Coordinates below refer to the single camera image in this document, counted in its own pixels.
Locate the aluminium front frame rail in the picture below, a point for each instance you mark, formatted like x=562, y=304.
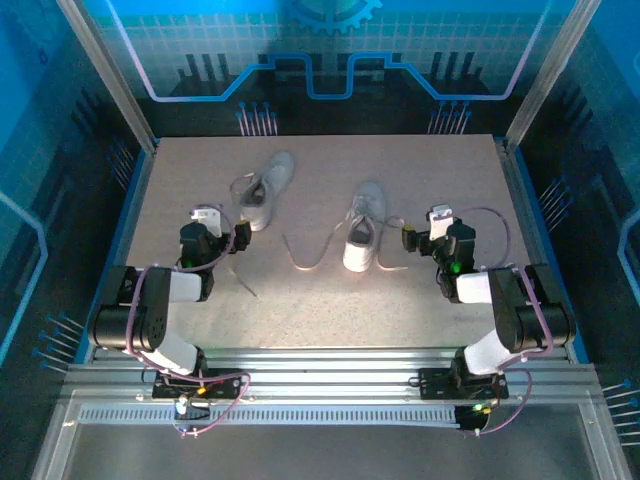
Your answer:
x=325, y=370

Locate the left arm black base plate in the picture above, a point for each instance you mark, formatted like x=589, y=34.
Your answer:
x=227, y=391

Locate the blue table edge strip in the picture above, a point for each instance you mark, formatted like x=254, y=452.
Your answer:
x=539, y=215
x=129, y=215

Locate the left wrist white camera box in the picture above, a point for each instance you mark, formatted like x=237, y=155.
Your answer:
x=207, y=220

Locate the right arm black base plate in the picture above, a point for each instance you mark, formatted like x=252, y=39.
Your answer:
x=432, y=385

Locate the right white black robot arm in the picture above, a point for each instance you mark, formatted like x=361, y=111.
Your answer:
x=525, y=310

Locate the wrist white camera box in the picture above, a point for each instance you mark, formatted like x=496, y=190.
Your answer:
x=440, y=222
x=207, y=220

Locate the aluminium frame post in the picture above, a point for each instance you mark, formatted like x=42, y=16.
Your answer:
x=111, y=75
x=548, y=75

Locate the aluminium side rail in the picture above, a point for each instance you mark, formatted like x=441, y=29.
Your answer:
x=524, y=215

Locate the small controller board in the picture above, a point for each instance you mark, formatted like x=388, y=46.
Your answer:
x=192, y=415
x=472, y=417

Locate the grey metal front panel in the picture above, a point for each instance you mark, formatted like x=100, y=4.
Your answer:
x=320, y=455

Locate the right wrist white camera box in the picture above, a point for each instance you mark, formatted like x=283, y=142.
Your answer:
x=440, y=222

